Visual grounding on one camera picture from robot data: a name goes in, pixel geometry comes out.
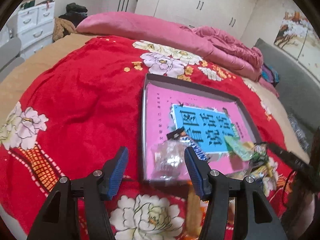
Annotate light green snack packet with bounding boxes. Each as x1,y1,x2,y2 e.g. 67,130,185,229
224,135,254,161

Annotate clear candy packet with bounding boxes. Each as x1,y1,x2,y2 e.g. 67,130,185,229
151,140,187,180

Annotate Snickers chocolate bar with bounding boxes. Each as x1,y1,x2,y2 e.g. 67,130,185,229
166,127,209,162

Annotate green pea snack packet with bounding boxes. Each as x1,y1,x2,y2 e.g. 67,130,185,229
250,142,268,167

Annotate patterned grey pillow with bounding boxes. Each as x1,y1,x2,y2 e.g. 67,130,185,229
288,113,310,152

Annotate yellow cartoon snack packet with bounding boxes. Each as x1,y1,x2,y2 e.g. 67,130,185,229
250,164,273,180

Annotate orange rice cracker packet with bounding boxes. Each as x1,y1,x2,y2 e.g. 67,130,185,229
182,186,235,239

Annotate grey padded headboard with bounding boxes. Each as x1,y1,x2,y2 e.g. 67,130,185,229
254,38,320,136

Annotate blue purple folded clothes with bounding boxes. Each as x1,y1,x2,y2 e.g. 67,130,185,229
261,63,280,87

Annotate pink and blue book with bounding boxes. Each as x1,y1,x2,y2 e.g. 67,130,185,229
146,82,256,182

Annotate red floral blanket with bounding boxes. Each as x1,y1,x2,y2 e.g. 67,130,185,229
0,35,295,240

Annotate pink quilt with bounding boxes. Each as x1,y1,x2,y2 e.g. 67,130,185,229
76,12,279,96

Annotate grey shallow box tray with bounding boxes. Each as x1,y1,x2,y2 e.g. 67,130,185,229
141,73,263,186

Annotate white wardrobe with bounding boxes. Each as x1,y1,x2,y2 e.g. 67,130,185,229
105,0,262,41

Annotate grey chair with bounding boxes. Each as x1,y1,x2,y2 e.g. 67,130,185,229
0,37,25,82

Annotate brown fuzzy blanket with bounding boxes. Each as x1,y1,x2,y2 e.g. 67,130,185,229
53,17,76,42

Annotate white drawer chest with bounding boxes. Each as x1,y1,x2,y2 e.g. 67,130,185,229
16,2,55,59

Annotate dark clothes pile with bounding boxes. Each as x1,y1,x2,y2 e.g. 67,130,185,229
59,3,88,27

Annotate floral wall painting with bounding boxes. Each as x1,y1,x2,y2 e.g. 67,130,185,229
274,10,320,80

